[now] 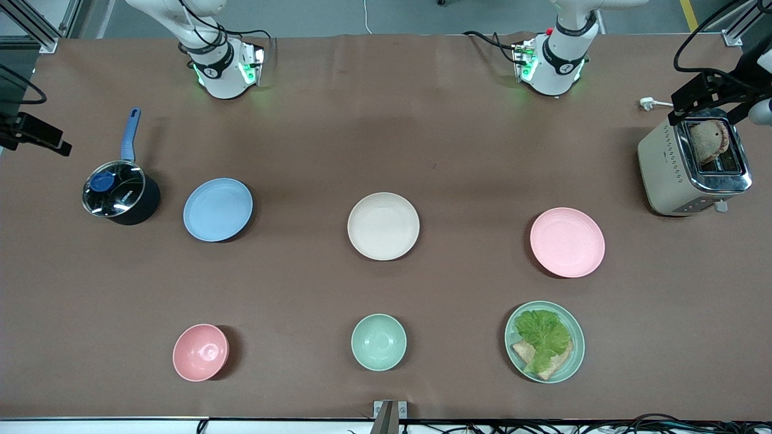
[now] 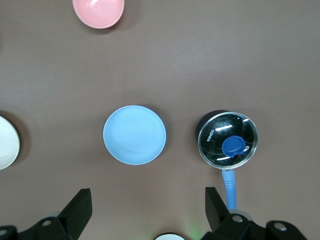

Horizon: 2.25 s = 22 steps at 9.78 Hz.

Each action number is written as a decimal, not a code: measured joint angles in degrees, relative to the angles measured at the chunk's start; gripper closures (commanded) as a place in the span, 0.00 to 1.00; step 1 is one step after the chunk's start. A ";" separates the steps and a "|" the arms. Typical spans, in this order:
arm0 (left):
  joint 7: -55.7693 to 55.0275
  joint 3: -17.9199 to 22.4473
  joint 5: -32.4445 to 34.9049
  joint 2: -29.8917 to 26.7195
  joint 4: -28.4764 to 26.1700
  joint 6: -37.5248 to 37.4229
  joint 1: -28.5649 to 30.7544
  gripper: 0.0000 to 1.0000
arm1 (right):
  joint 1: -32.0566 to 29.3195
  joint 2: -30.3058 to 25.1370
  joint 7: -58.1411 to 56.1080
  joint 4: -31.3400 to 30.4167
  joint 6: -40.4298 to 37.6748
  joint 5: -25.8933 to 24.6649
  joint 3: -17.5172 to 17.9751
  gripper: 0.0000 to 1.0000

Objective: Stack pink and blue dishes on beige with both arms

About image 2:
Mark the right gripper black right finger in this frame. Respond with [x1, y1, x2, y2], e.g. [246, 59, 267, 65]
[199, 186, 309, 240]

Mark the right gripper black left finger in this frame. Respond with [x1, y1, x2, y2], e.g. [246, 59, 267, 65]
[0, 188, 94, 240]

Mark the light blue plate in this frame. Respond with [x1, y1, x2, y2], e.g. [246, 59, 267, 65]
[102, 105, 167, 166]

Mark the glass lid blue knob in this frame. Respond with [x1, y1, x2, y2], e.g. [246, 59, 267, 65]
[197, 111, 259, 171]

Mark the brown table cover mat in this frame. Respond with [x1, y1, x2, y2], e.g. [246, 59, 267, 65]
[0, 0, 320, 240]

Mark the small pink bowl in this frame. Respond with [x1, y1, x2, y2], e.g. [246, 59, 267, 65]
[72, 0, 125, 29]

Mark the black saucepan blue handle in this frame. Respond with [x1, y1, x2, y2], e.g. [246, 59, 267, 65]
[195, 109, 259, 210]

